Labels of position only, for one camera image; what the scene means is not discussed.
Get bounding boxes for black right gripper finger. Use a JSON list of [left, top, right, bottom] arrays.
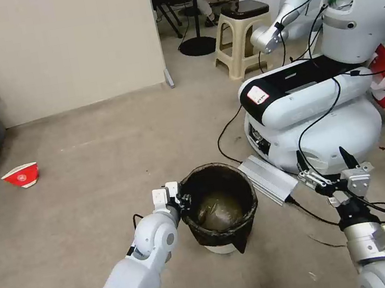
[[338, 141, 375, 176], [294, 146, 333, 196]]

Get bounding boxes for white trash can black bag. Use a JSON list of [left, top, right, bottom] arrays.
[[173, 157, 267, 263]]

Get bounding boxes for black round-base floor stand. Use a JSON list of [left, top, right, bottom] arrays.
[[171, 0, 219, 60]]

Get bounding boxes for silver ribbed power brick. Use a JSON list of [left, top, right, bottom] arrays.
[[236, 148, 303, 213]]

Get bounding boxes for white wheeled robot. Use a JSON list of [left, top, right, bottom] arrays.
[[223, 0, 385, 183]]

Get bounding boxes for grey partition foot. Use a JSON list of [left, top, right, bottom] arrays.
[[163, 68, 176, 90]]

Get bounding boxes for beige plastic stool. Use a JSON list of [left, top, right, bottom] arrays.
[[207, 3, 282, 85]]

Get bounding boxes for red paper cup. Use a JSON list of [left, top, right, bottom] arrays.
[[0, 161, 42, 192]]

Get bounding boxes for black flat device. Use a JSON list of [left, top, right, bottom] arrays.
[[219, 0, 271, 24]]

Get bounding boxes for black chair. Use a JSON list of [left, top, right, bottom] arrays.
[[152, 0, 198, 43]]

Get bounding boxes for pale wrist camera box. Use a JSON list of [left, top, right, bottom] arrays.
[[339, 165, 374, 200], [150, 180, 183, 209]]

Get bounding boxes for black power brick cable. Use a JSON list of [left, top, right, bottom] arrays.
[[284, 180, 385, 256]]

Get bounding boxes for black floor cable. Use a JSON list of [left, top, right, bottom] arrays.
[[211, 103, 255, 170]]

